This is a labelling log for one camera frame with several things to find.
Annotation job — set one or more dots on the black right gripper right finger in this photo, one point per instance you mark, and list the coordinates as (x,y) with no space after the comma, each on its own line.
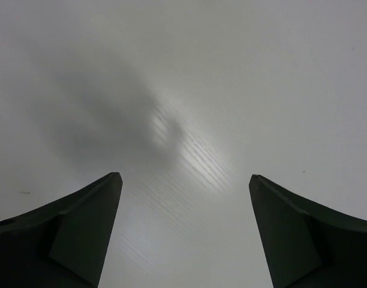
(305,243)

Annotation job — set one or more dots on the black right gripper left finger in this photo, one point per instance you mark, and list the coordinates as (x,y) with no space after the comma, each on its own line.
(63,243)

